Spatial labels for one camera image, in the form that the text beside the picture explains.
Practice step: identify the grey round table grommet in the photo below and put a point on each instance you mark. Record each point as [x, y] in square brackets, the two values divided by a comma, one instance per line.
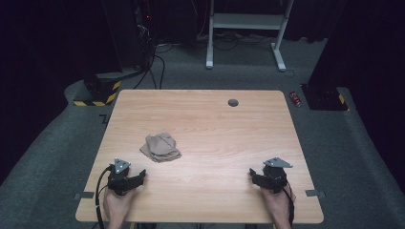
[233, 102]

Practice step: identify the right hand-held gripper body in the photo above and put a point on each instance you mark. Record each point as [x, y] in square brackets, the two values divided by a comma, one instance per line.
[275, 178]

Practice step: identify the red can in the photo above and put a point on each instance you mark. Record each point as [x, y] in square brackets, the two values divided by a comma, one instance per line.
[295, 99]

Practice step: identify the white metal stand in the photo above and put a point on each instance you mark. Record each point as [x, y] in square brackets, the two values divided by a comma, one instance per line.
[246, 21]

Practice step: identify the black equipment rack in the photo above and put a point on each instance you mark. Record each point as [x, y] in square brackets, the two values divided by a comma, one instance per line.
[144, 31]

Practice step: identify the beige cloth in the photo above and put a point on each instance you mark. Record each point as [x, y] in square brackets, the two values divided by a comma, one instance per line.
[160, 148]

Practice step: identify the black yellow striped stand base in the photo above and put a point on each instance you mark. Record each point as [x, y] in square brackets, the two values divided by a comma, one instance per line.
[98, 92]

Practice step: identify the person's left hand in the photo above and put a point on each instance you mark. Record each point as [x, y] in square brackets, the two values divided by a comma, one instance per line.
[116, 205]

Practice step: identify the person's right hand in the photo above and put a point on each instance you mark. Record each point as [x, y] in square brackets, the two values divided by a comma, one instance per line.
[277, 205]

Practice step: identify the grey tape strip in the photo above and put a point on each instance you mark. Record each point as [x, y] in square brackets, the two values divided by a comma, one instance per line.
[314, 193]
[84, 195]

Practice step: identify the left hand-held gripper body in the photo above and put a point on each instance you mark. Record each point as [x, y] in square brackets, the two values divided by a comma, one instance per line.
[118, 178]

